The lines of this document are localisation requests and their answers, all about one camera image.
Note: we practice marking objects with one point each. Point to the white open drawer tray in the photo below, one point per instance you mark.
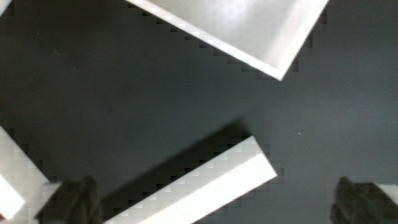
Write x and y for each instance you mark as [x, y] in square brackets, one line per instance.
[25, 186]

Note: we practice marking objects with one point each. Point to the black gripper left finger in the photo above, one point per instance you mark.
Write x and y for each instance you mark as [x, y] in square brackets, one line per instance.
[73, 205]

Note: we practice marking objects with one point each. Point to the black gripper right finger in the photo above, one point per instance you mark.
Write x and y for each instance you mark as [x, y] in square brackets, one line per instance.
[364, 203]

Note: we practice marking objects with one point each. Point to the white drawer cabinet box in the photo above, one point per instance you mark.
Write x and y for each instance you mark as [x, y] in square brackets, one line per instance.
[252, 28]

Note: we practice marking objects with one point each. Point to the white drawer with knob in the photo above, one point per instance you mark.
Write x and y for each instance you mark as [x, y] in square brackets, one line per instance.
[204, 189]

